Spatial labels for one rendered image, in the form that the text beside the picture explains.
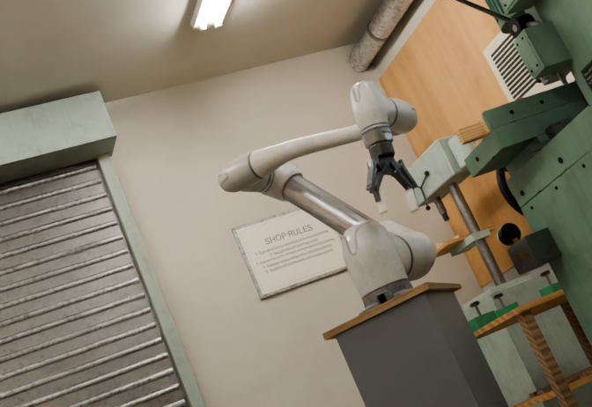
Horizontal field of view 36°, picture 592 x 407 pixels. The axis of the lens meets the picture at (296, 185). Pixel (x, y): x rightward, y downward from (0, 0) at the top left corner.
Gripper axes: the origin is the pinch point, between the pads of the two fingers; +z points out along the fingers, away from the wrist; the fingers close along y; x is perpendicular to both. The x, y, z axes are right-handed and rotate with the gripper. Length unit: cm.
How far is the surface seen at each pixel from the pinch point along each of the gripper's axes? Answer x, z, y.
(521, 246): -31.4, 22.7, 8.4
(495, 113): -43.0, -11.8, -0.1
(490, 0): -42, -49, 17
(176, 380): 250, 11, 71
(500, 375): 127, 53, 183
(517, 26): -56, -32, 4
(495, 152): -39.3, -1.8, -0.6
